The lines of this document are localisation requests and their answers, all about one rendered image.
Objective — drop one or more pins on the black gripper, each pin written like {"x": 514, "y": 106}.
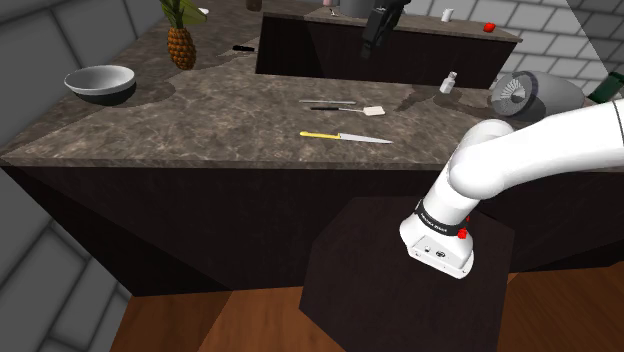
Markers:
{"x": 382, "y": 22}

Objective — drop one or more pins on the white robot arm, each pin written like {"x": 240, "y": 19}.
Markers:
{"x": 512, "y": 161}

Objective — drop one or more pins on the white cup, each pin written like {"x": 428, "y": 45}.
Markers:
{"x": 447, "y": 15}

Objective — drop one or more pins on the small white bottle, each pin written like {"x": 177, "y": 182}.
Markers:
{"x": 447, "y": 85}

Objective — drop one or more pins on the thin grey metal rod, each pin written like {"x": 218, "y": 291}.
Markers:
{"x": 326, "y": 101}

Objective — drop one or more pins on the small red object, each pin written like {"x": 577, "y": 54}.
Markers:
{"x": 489, "y": 27}

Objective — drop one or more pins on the small black object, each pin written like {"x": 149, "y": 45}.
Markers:
{"x": 244, "y": 48}

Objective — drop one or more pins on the pineapple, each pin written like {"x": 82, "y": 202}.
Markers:
{"x": 181, "y": 48}

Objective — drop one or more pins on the dark green box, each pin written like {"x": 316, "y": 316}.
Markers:
{"x": 609, "y": 88}

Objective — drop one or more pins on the dark robot stand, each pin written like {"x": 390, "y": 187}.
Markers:
{"x": 380, "y": 292}

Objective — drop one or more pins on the grey bowl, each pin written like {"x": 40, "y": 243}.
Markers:
{"x": 100, "y": 79}

